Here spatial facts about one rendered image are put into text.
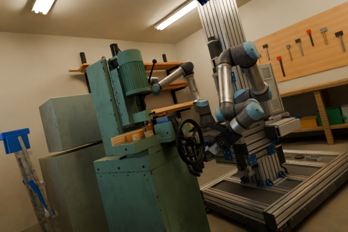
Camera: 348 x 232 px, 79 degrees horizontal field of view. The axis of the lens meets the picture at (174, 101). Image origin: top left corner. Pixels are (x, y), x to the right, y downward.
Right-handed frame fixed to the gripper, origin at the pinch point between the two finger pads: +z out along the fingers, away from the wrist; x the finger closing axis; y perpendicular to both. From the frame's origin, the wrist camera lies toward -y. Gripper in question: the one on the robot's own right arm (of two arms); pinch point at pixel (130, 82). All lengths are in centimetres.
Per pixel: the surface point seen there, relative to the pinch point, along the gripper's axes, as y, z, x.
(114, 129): 10, 36, 37
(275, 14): 92, -298, -90
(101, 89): 5.9, 35.9, 5.3
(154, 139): 48, 37, 48
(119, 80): 23.2, 31.9, 3.5
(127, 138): 33, 45, 44
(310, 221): 108, -37, 136
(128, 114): 23.4, 31.5, 28.6
